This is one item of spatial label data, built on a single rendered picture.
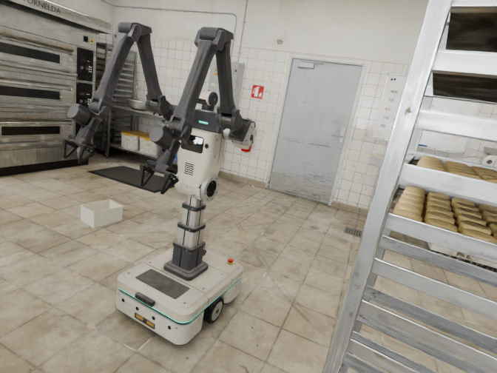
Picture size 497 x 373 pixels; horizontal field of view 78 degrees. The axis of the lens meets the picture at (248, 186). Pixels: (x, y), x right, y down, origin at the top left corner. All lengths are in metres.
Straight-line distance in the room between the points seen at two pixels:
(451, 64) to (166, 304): 1.55
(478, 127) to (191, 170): 1.36
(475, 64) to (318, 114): 4.21
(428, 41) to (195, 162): 1.30
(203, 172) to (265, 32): 3.71
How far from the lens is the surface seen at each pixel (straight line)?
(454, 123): 0.58
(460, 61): 0.59
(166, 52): 5.90
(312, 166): 4.79
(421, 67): 0.56
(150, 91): 1.71
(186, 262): 1.88
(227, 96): 1.41
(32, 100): 4.55
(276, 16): 5.11
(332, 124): 4.71
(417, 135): 1.00
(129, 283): 1.89
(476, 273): 1.07
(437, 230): 0.60
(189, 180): 1.69
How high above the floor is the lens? 1.30
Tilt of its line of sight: 15 degrees down
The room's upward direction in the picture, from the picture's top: 10 degrees clockwise
